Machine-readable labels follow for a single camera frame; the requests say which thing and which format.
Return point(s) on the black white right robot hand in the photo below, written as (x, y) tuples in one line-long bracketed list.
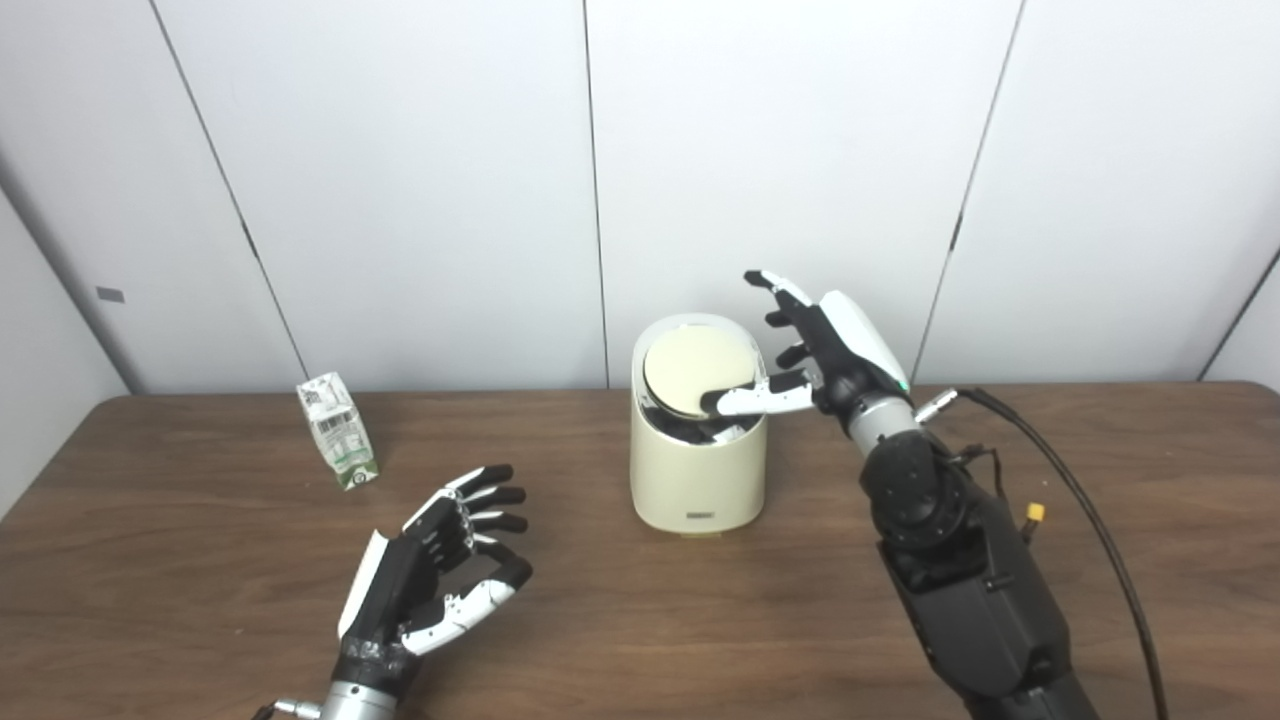
[(850, 345)]

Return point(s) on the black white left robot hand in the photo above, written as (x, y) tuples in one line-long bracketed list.
[(395, 590)]

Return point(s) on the round cream bin lid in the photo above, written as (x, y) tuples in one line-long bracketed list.
[(690, 365)]

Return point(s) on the white green milk carton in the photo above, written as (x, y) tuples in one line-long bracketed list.
[(340, 432)]

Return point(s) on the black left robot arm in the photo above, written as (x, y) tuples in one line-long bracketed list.
[(360, 704)]

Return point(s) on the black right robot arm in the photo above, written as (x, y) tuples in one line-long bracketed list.
[(970, 590)]

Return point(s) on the cream-colored bin body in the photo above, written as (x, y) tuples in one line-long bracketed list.
[(695, 480)]

